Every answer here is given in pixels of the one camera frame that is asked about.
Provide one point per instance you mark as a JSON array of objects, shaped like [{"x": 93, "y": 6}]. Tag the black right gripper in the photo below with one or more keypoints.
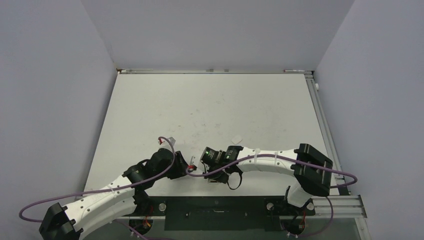
[{"x": 224, "y": 178}]

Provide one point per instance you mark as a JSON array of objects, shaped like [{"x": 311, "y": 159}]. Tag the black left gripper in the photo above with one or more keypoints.
[{"x": 181, "y": 166}]

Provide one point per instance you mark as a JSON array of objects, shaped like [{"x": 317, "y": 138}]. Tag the white battery cover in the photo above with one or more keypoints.
[{"x": 236, "y": 139}]

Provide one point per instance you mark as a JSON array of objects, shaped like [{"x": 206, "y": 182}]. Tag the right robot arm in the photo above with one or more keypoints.
[{"x": 306, "y": 164}]

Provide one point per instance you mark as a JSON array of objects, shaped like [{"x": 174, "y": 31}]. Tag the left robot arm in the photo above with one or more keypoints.
[{"x": 123, "y": 196}]

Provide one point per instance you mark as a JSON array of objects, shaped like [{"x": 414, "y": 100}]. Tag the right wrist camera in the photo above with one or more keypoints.
[{"x": 195, "y": 165}]

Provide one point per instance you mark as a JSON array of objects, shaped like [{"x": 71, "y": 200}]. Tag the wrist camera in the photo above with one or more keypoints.
[
  {"x": 165, "y": 142},
  {"x": 195, "y": 165}
]

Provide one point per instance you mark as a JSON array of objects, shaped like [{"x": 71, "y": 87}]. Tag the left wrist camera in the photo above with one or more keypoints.
[{"x": 165, "y": 142}]

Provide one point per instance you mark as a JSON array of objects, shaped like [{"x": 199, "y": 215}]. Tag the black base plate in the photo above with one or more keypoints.
[{"x": 219, "y": 213}]

